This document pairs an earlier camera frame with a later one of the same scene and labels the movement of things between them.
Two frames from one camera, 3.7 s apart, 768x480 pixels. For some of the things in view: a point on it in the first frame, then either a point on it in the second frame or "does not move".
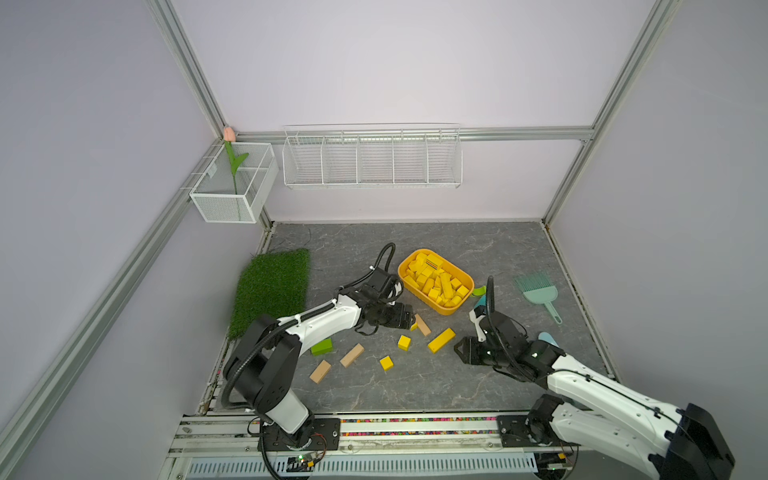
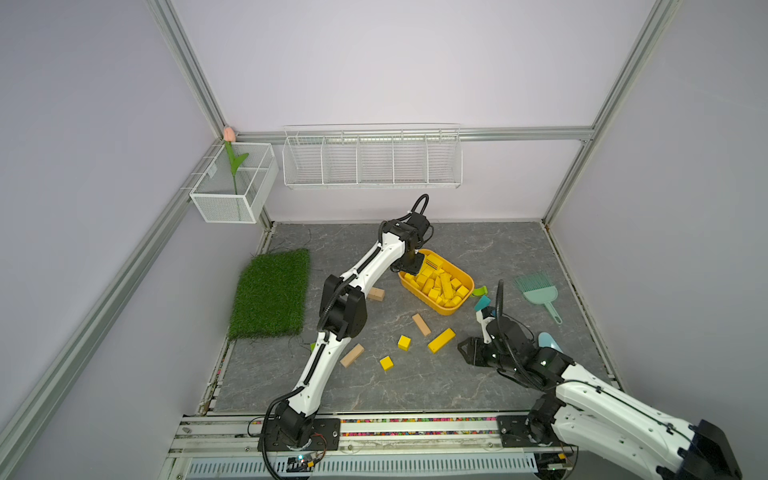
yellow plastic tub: (435, 283) does not move
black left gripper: (396, 320) -> (415, 269)
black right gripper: (466, 352) does not move
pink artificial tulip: (229, 138) does not move
